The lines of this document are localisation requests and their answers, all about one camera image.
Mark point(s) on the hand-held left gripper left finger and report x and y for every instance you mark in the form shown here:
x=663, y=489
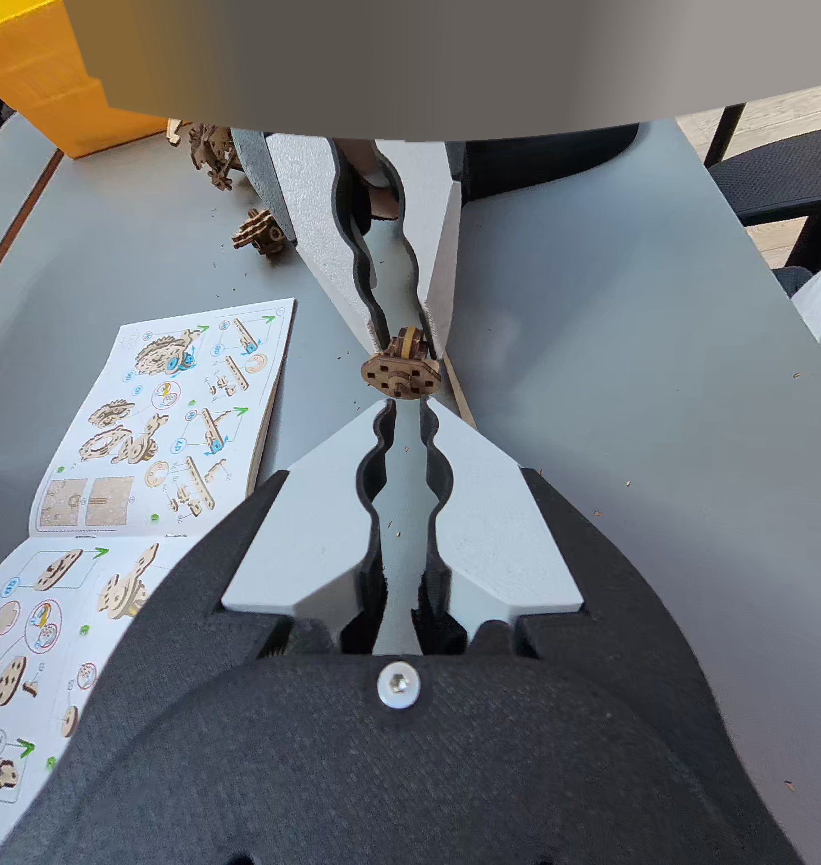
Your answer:
x=302, y=534

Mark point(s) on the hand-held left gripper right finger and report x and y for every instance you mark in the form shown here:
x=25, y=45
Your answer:
x=512, y=534

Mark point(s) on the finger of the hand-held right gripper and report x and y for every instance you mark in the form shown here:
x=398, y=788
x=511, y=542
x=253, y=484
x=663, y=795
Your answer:
x=431, y=203
x=309, y=196

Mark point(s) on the pointed wooden stick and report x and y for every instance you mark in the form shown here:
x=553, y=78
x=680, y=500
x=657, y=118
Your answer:
x=459, y=399

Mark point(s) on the small wooden model assembly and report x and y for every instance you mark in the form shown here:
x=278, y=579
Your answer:
x=400, y=368

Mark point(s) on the grey desk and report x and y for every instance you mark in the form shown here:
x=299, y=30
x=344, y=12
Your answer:
x=620, y=338

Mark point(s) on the small wooden gear assembly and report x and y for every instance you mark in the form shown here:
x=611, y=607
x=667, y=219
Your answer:
x=262, y=233

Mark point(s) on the open instruction booklet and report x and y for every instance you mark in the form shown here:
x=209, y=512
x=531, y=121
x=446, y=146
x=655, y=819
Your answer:
x=181, y=405

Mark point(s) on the yellow plastic bin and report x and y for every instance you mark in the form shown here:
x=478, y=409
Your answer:
x=39, y=81

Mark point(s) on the large wooden model frame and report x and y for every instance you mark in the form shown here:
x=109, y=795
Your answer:
x=211, y=152

